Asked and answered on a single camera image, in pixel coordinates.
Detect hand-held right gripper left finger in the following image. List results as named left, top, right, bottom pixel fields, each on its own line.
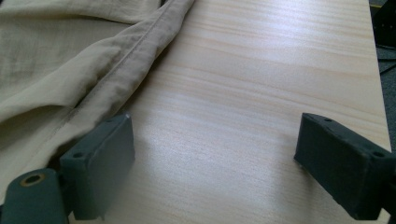
left=59, top=113, right=136, bottom=220

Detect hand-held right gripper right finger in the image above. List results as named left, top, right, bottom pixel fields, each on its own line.
left=293, top=112, right=396, bottom=221

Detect black yellow-striped stand base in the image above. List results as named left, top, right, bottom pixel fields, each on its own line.
left=368, top=0, right=396, bottom=48

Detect khaki pants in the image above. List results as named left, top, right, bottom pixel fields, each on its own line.
left=0, top=0, right=196, bottom=203

